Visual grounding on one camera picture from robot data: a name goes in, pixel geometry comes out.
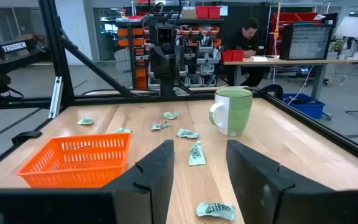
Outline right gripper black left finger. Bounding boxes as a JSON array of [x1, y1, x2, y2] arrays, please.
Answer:
[[103, 139, 176, 224]]

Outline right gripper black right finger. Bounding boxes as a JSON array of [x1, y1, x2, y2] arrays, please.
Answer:
[[226, 139, 334, 224]]

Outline parts shelf with bins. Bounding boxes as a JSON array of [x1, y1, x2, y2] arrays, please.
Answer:
[[115, 15, 225, 91]]

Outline grey mesh chair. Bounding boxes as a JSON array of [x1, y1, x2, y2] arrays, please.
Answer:
[[113, 48, 134, 88]]

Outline brown cardboard box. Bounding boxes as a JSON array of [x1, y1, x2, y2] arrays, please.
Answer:
[[181, 6, 198, 20]]

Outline green and white mug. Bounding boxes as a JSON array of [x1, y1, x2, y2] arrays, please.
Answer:
[[208, 86, 254, 138]]

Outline person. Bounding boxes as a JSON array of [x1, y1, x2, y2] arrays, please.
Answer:
[[227, 17, 266, 88]]

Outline orange plastic slotted basket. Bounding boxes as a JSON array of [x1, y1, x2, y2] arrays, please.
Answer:
[[16, 133, 133, 189]]

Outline blue plastic storage bin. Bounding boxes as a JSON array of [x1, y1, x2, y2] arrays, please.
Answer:
[[282, 92, 326, 119]]

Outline black table clamp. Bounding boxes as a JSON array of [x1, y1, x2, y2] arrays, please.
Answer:
[[258, 83, 284, 100], [11, 130, 42, 146]]

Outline wooden top desk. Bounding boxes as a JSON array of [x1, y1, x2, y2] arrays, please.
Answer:
[[222, 55, 358, 100]]

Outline red storage rack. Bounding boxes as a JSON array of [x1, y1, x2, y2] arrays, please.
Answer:
[[270, 11, 323, 30]]

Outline black computer monitor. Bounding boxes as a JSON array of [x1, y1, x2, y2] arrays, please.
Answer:
[[278, 22, 335, 62]]

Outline small green plant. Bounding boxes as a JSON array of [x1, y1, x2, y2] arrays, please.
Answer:
[[329, 39, 346, 54]]

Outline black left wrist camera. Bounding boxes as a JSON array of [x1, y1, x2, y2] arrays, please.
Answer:
[[155, 23, 177, 44]]

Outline silver aluminium bracket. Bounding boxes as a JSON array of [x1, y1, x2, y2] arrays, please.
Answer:
[[48, 76, 63, 119]]

